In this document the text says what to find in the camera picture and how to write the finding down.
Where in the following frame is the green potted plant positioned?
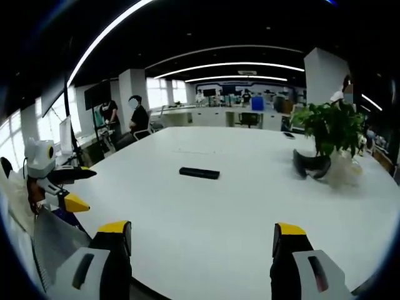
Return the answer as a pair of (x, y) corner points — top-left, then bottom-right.
(289, 99), (367, 161)

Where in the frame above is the grey cloth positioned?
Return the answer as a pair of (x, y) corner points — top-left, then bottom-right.
(32, 206), (92, 292)

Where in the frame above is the ceiling light strip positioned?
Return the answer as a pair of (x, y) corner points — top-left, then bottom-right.
(184, 74), (288, 84)
(67, 0), (157, 88)
(153, 61), (306, 80)

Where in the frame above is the white monitor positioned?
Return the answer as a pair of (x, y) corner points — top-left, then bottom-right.
(58, 114), (73, 156)

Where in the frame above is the black wall screen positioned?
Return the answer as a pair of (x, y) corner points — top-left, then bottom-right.
(84, 79), (112, 111)

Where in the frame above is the black curved plant pot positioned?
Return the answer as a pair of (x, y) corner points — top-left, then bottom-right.
(292, 149), (332, 180)

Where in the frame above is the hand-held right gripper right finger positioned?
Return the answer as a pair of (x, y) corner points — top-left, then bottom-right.
(269, 222), (354, 300)

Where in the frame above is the black stand pole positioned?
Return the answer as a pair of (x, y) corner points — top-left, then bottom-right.
(63, 71), (86, 167)

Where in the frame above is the clear plastic wrap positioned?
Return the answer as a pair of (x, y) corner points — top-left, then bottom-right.
(323, 149), (364, 189)

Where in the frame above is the black office chair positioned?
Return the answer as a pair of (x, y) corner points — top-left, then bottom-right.
(238, 111), (262, 129)

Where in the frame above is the black remote control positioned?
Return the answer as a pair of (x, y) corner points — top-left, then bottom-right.
(178, 166), (221, 181)

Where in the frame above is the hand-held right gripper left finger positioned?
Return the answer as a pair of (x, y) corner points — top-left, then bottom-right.
(46, 220), (133, 300)

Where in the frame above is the white long counter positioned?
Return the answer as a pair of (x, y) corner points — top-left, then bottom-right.
(158, 105), (292, 131)

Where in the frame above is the person's left hand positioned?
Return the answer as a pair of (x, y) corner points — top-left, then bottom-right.
(26, 178), (45, 215)

